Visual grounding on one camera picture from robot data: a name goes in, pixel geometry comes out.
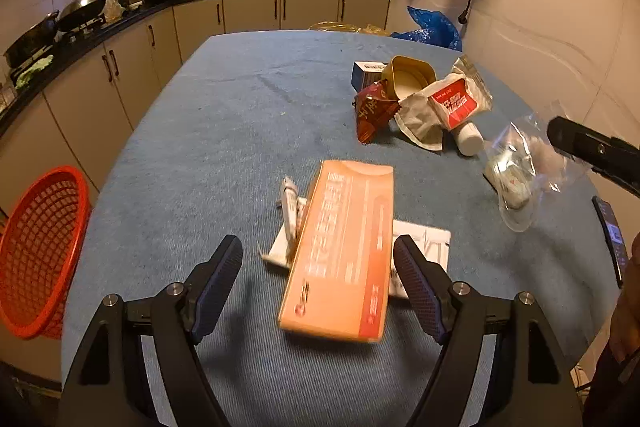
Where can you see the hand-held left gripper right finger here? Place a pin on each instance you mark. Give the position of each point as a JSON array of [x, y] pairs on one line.
[[420, 287]]

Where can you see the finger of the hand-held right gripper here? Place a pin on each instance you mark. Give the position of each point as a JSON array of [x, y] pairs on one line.
[[600, 152]]

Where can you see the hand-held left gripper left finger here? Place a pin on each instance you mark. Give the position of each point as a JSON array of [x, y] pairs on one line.
[[220, 277]]

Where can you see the orange cardboard box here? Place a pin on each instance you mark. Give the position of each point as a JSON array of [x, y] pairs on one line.
[[340, 257]]

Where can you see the clear plastic bag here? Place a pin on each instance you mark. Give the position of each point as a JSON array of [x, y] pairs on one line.
[[520, 187]]

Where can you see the white plastic spray bottle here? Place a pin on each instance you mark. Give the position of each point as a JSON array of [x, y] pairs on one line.
[[470, 139]]

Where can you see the red plastic mesh basket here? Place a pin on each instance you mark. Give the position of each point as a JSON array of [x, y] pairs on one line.
[[35, 257]]

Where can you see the person's right forearm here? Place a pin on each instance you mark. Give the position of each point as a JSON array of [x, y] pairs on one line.
[[627, 337]]

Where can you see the white paper leaflet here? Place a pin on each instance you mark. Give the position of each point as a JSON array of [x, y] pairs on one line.
[[430, 242]]

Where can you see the black mobile phone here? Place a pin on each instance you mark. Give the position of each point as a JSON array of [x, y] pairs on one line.
[[610, 232]]

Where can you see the blue-grey tablecloth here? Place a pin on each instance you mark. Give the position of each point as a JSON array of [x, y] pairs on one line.
[[225, 132]]

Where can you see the white torn pouch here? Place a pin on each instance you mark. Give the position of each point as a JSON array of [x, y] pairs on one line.
[[415, 122]]

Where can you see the red snack packet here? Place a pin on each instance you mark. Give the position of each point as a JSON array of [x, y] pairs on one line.
[[372, 112]]

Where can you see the blue plastic bag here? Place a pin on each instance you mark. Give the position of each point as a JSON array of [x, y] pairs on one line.
[[435, 27]]

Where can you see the tan square plastic lid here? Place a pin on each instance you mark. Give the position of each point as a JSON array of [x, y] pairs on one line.
[[400, 69]]

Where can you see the blue and white small box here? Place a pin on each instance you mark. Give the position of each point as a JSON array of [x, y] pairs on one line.
[[365, 74]]

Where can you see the person's dark clothing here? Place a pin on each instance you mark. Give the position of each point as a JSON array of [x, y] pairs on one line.
[[610, 397]]

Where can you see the cream lower kitchen cabinets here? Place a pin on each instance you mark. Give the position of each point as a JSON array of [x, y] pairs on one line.
[[75, 107]]

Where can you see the yellow plastic bag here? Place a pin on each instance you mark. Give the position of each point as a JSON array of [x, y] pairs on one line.
[[370, 29]]

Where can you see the green cloth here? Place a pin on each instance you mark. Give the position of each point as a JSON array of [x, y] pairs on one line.
[[32, 72]]

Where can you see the gas stove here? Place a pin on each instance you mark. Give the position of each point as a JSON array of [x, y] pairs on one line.
[[85, 29]]

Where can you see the white crumpled plastic bag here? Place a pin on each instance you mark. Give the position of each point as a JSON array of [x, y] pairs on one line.
[[114, 8]]

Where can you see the wok with metal lid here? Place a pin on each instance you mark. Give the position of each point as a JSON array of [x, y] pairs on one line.
[[82, 7]]

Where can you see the black frying pan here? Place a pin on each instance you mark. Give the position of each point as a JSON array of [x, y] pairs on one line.
[[30, 39]]

